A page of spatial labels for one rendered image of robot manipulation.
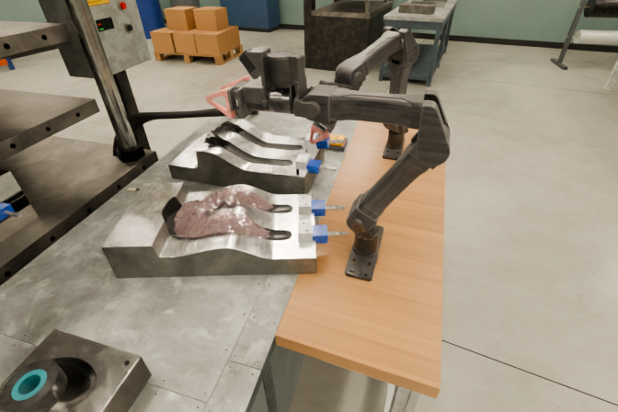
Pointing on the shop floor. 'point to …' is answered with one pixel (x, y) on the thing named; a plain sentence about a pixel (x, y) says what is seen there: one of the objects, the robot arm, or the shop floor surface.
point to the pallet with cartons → (197, 35)
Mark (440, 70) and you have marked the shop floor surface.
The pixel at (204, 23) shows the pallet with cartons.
